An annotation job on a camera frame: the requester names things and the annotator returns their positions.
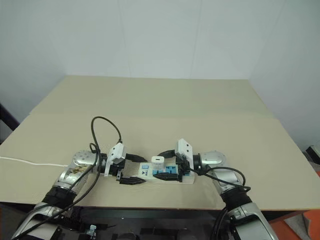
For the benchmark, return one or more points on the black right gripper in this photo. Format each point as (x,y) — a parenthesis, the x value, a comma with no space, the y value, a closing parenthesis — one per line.
(182,172)

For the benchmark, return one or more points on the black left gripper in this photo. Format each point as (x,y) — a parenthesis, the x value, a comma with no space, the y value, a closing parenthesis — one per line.
(117,167)

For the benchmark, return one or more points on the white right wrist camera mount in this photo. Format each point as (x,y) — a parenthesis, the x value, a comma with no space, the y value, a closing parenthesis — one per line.
(185,147)

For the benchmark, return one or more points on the white blue power strip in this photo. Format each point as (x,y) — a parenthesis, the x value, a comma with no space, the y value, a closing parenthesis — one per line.
(145,172)

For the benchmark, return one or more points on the black box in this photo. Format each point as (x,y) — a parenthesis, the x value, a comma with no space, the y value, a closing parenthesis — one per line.
(313,152)

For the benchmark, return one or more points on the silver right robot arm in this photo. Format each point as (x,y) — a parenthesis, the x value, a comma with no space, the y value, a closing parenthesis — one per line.
(215,158)

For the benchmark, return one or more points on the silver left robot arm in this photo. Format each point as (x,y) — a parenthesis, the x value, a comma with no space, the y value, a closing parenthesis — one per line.
(80,160)

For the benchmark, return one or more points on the silver metal bracket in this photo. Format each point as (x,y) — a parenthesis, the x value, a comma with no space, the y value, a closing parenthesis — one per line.
(91,230)

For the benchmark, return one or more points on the white charger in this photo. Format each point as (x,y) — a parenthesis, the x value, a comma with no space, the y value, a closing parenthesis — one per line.
(157,165)

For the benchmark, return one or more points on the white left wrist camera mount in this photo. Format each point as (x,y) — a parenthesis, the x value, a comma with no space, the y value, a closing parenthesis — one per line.
(117,150)

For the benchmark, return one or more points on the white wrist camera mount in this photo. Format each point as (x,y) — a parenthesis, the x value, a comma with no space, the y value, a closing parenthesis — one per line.
(185,147)
(117,150)

